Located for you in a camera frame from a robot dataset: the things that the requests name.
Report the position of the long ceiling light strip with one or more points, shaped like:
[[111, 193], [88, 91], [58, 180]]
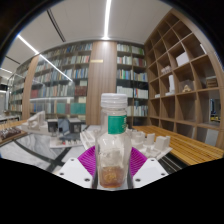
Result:
[[107, 16], [30, 45]]

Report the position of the white city block model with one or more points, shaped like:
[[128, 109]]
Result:
[[150, 141]]

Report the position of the wooden cubby shelf unit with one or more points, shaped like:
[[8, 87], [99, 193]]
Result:
[[186, 80]]

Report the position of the brown model on wooden board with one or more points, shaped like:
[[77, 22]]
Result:
[[8, 133]]

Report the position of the white ramp architectural model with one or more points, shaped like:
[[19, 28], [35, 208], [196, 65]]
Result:
[[36, 125]]

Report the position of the dark grey architectural model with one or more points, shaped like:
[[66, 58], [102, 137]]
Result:
[[65, 128]]

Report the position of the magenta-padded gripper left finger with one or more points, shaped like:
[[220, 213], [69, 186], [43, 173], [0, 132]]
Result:
[[75, 172]]

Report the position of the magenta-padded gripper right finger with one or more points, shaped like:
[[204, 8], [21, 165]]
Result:
[[149, 172]]

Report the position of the large bookshelf full of books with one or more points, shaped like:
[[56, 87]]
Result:
[[56, 86]]

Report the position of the narrow bookshelf full of books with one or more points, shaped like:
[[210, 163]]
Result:
[[131, 76]]

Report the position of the clear plastic bottle white cap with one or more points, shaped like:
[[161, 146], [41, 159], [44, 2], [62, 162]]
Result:
[[113, 150]]

